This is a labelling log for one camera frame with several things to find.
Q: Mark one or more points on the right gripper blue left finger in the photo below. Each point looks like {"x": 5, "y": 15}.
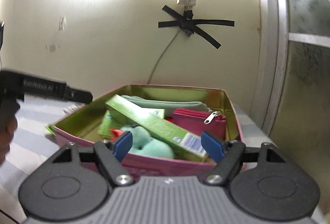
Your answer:
{"x": 109, "y": 156}

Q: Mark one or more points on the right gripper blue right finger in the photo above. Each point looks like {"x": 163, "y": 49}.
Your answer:
{"x": 226, "y": 154}

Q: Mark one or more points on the green medicine box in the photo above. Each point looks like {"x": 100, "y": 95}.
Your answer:
{"x": 107, "y": 124}

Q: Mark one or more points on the teal plush toy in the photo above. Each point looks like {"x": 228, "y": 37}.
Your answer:
{"x": 144, "y": 144}

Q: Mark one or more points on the green toothpaste box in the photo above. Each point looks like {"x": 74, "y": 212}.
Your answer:
{"x": 185, "y": 144}

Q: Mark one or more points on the person's left hand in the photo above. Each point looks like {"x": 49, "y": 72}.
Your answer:
{"x": 6, "y": 137}

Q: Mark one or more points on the pink metal tin box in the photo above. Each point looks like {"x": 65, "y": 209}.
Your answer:
{"x": 81, "y": 126}

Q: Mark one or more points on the magenta zip pouch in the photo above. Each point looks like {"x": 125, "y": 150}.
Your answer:
{"x": 197, "y": 121}

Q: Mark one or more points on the striped blue bed sheet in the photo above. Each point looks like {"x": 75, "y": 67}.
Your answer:
{"x": 31, "y": 146}

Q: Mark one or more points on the pale green pouch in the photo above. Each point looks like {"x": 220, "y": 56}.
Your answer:
{"x": 168, "y": 106}

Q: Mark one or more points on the frosted glass door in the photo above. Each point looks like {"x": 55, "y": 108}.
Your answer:
{"x": 297, "y": 118}

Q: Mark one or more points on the black tape cross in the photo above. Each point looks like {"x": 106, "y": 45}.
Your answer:
{"x": 190, "y": 26}

